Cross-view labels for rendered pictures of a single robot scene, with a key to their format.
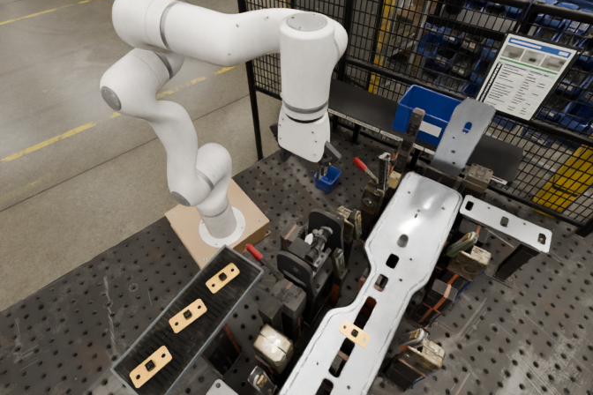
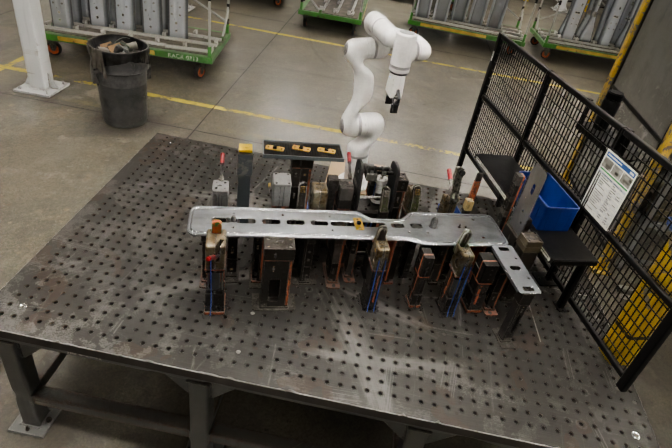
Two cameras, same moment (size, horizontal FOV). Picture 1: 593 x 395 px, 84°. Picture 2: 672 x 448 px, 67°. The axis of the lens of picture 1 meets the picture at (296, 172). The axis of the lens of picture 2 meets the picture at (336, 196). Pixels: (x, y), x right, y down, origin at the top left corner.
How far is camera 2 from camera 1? 1.72 m
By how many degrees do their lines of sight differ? 35
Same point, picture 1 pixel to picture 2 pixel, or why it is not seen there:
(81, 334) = not seen: hidden behind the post
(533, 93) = (612, 204)
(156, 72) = (369, 48)
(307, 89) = (395, 56)
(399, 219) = (446, 221)
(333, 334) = (348, 217)
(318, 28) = (406, 34)
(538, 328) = (489, 372)
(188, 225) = (337, 169)
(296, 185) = (424, 207)
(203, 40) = (380, 31)
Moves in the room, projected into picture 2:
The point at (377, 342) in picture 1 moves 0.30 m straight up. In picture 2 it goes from (364, 233) to (377, 173)
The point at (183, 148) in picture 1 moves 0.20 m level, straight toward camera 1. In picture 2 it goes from (359, 95) to (345, 108)
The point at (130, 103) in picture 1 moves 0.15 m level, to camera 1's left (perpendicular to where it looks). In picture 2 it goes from (350, 53) to (329, 42)
